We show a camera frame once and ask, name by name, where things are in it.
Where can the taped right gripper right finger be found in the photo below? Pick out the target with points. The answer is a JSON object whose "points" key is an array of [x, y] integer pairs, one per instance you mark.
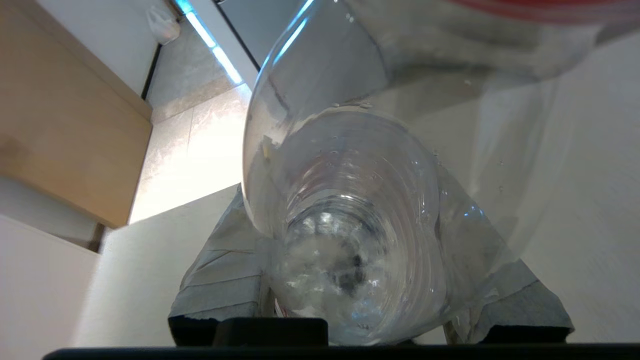
{"points": [[520, 300]]}

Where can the wooden door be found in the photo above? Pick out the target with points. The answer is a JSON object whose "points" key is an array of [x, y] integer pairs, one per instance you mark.
{"points": [[65, 110]]}

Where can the white tall cabinet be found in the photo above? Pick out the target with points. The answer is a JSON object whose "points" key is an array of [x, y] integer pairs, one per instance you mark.
{"points": [[40, 290]]}

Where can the red-capped water bottle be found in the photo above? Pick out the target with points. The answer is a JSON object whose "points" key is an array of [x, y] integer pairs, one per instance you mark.
{"points": [[360, 200]]}

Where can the white plastic bag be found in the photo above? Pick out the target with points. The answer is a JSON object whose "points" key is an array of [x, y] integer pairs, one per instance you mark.
{"points": [[164, 24]]}

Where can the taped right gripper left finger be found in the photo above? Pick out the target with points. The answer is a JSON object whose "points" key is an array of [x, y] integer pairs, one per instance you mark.
{"points": [[220, 280]]}

